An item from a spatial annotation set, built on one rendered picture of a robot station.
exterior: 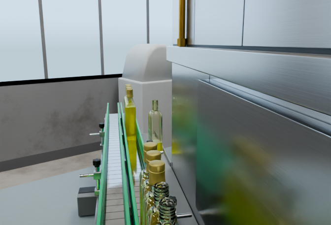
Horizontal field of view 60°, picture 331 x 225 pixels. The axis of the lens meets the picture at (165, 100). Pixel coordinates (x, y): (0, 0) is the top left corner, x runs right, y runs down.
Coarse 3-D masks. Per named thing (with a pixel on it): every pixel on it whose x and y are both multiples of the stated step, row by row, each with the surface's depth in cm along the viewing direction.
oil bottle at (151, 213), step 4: (152, 208) 56; (148, 212) 56; (152, 212) 55; (156, 212) 54; (148, 216) 55; (152, 216) 54; (156, 216) 54; (148, 220) 54; (152, 220) 53; (156, 220) 53; (176, 220) 54; (148, 224) 54; (152, 224) 53
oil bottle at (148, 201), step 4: (148, 192) 62; (144, 196) 62; (148, 196) 60; (152, 196) 60; (144, 200) 61; (148, 200) 59; (152, 200) 59; (144, 204) 61; (148, 204) 59; (152, 204) 59; (144, 208) 60; (148, 208) 59; (144, 212) 61; (144, 216) 61; (144, 220) 61; (144, 224) 62
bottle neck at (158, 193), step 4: (156, 184) 55; (160, 184) 56; (164, 184) 55; (156, 188) 53; (160, 188) 53; (164, 188) 53; (168, 188) 55; (156, 192) 54; (160, 192) 53; (164, 192) 53; (168, 192) 54; (156, 196) 54; (160, 196) 53; (164, 196) 54; (168, 196) 55; (156, 200) 54; (156, 204) 54; (156, 208) 54
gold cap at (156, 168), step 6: (150, 162) 60; (156, 162) 60; (162, 162) 60; (150, 168) 59; (156, 168) 58; (162, 168) 59; (150, 174) 59; (156, 174) 58; (162, 174) 59; (150, 180) 59; (156, 180) 59; (162, 180) 59
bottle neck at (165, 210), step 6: (162, 198) 50; (168, 198) 50; (162, 204) 48; (168, 204) 50; (174, 204) 48; (162, 210) 48; (168, 210) 48; (174, 210) 48; (162, 216) 48; (168, 216) 48; (174, 216) 49; (162, 222) 48; (168, 222) 48; (174, 222) 49
